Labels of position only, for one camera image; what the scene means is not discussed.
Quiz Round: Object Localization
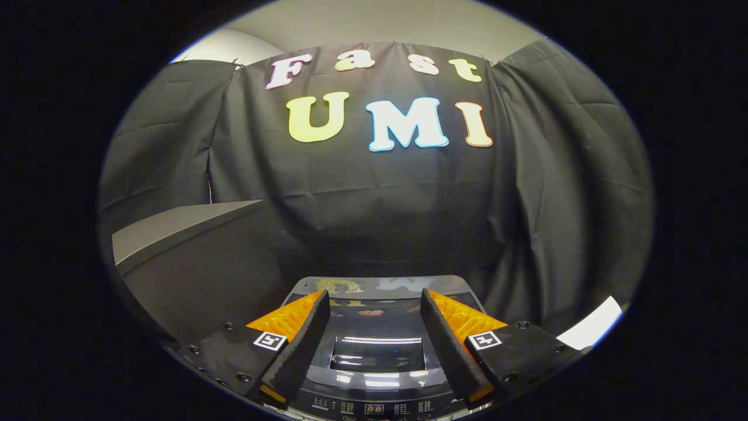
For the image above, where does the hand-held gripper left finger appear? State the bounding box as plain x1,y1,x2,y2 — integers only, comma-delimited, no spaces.
178,289,331,407

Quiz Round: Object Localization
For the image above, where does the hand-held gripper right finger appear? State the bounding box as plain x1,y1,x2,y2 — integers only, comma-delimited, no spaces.
420,288,585,410

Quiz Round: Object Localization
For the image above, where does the grey washing machine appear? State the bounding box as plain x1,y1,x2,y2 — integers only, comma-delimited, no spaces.
280,275,497,421

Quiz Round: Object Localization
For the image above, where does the white flat sheet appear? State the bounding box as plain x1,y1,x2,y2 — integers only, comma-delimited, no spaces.
555,295,624,350

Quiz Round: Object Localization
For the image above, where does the black backdrop cloth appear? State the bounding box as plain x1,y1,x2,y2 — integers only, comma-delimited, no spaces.
98,40,654,337

